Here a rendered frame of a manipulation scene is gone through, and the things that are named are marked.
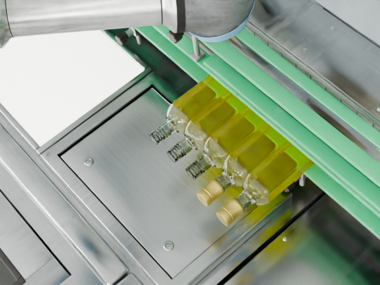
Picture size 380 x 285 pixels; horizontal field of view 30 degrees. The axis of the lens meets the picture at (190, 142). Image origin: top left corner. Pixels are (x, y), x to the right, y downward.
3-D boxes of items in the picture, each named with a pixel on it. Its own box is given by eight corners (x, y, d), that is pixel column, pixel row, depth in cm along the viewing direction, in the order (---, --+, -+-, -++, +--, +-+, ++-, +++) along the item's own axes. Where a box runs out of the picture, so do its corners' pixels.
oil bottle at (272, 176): (315, 130, 145) (238, 194, 140) (316, 115, 141) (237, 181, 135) (335, 147, 143) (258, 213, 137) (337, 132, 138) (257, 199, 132)
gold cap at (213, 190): (212, 182, 140) (195, 196, 139) (212, 176, 137) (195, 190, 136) (224, 195, 139) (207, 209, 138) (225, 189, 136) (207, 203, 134)
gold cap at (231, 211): (244, 206, 133) (227, 221, 132) (245, 215, 136) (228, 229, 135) (231, 194, 135) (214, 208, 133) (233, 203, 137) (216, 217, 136)
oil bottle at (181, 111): (238, 68, 156) (164, 125, 150) (236, 51, 152) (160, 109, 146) (255, 82, 154) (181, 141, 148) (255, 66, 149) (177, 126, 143)
